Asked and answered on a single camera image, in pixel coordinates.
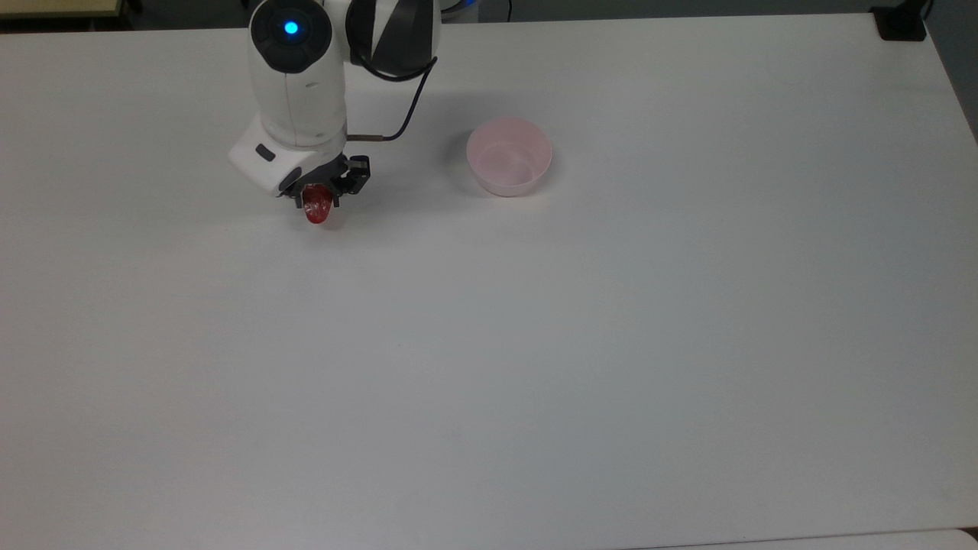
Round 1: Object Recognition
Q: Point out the black clamp mount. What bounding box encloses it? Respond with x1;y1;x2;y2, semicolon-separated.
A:
871;3;930;43

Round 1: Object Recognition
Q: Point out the pink plastic bowl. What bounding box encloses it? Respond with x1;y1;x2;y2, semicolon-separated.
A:
466;116;553;198

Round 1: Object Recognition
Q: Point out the yellow wooden board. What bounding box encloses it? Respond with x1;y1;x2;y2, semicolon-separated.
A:
0;0;125;18

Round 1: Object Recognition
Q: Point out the red strawberry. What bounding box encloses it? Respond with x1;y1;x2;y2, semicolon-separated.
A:
302;183;335;227

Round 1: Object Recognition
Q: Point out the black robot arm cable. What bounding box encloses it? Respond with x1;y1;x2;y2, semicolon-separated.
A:
347;57;439;144

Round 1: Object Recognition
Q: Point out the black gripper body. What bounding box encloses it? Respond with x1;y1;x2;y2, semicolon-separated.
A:
284;153;372;203

